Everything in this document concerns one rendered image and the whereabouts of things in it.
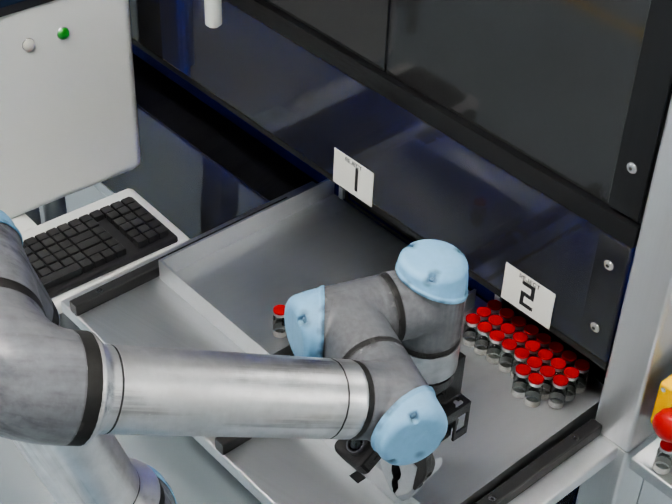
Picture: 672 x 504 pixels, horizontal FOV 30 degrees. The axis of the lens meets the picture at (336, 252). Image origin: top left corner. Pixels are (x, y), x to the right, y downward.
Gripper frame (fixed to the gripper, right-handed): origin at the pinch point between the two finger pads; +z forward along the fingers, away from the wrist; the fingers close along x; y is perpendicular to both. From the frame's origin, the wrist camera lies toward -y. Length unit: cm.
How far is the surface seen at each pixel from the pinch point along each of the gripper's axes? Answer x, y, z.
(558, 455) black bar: -7.7, 20.9, 1.3
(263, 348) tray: 29.8, 3.5, -0.2
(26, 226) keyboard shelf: 87, -1, 11
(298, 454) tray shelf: 14.6, -3.0, 3.4
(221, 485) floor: 79, 31, 91
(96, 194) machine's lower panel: 116, 30, 35
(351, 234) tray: 44, 32, 3
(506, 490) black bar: -7.4, 11.6, 1.3
